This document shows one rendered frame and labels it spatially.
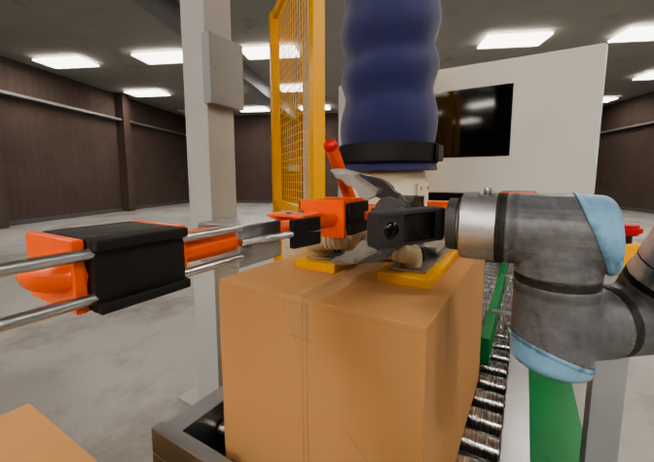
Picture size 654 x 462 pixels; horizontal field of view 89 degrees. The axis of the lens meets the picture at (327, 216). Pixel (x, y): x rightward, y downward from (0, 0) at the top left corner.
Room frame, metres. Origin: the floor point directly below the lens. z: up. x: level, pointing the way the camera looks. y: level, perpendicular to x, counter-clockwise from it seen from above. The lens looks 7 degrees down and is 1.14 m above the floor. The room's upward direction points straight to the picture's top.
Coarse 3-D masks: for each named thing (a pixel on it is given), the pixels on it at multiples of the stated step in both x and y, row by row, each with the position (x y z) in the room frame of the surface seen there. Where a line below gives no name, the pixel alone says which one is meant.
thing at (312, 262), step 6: (336, 252) 0.74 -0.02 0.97; (342, 252) 0.74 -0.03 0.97; (300, 258) 0.71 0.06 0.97; (306, 258) 0.71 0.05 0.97; (312, 258) 0.71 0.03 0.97; (318, 258) 0.70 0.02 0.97; (324, 258) 0.69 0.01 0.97; (330, 258) 0.69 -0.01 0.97; (300, 264) 0.69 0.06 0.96; (306, 264) 0.69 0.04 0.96; (312, 264) 0.68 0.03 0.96; (318, 264) 0.67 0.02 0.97; (324, 264) 0.66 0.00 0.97; (330, 264) 0.66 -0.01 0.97; (318, 270) 0.67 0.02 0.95; (324, 270) 0.66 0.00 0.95; (330, 270) 0.66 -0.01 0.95; (336, 270) 0.66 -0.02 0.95
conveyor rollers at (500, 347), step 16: (496, 272) 2.05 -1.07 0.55; (512, 272) 2.07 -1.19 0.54; (512, 288) 1.76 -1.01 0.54; (496, 336) 1.23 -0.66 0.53; (496, 352) 1.08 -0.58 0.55; (480, 368) 1.01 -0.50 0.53; (496, 368) 0.99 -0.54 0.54; (480, 384) 0.93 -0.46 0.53; (496, 384) 0.91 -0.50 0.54; (480, 400) 0.85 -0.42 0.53; (496, 400) 0.84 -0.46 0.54; (480, 416) 0.77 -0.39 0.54; (496, 416) 0.77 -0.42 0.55; (224, 432) 0.73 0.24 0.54; (464, 432) 0.72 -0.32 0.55; (480, 432) 0.72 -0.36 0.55; (496, 432) 0.75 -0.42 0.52; (464, 448) 0.70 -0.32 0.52; (480, 448) 0.69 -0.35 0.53; (496, 448) 0.67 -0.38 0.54
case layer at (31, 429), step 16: (0, 416) 0.77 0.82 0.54; (16, 416) 0.77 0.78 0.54; (32, 416) 0.77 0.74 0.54; (0, 432) 0.72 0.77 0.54; (16, 432) 0.72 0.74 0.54; (32, 432) 0.72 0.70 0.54; (48, 432) 0.72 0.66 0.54; (0, 448) 0.67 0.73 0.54; (16, 448) 0.67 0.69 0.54; (32, 448) 0.67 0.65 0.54; (48, 448) 0.67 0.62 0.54; (64, 448) 0.67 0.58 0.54; (80, 448) 0.67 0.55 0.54
